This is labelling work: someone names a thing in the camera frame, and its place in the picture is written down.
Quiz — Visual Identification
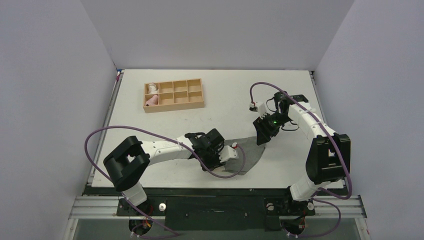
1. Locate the grey beige underwear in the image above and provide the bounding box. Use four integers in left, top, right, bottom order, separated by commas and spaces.
223, 136, 266, 175

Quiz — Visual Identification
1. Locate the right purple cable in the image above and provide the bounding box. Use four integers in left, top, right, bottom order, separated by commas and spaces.
249, 81, 353, 239

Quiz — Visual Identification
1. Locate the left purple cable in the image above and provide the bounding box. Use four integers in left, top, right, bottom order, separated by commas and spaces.
84, 125, 248, 239

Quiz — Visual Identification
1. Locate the purple cable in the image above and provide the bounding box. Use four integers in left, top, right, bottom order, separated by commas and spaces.
84, 125, 248, 239
249, 81, 353, 239

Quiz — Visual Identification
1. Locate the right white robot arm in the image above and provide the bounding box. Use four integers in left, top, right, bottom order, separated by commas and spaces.
249, 92, 351, 214

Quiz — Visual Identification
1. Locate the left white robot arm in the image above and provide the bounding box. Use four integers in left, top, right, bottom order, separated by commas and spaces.
103, 128, 238, 215

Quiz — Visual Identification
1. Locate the wooden compartment tray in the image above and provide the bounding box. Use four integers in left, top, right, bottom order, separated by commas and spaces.
142, 78, 205, 114

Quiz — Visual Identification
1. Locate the white rolled underwear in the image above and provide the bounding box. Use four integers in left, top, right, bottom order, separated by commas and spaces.
147, 83, 159, 94

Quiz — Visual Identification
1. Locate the pink rolled underwear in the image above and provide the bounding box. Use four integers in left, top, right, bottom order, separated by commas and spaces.
144, 94, 159, 107

